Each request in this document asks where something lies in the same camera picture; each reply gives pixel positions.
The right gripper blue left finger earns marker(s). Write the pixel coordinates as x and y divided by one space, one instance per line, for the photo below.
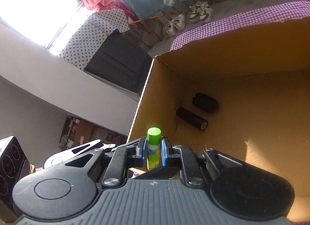
141 150

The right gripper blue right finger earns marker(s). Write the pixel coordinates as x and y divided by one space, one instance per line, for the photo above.
166 151

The black gold lipstick tube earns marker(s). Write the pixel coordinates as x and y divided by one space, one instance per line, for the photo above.
191 118

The black oval object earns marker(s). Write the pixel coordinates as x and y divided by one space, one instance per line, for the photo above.
205 102

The cardboard box on floor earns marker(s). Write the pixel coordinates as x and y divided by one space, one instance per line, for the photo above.
78 132

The black speaker box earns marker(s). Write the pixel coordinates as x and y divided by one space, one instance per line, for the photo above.
14 166

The brown cardboard box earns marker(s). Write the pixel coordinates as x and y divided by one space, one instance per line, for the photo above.
260 77

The polka dot covered cabinet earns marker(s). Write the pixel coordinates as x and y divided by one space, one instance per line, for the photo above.
103 48

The white sneakers pair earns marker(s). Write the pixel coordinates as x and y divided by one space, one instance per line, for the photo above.
200 12
175 25

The pink hanging cloth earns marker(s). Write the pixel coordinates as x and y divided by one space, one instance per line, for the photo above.
101 5

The purple checkered tablecloth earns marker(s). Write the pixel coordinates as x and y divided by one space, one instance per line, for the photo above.
277 13

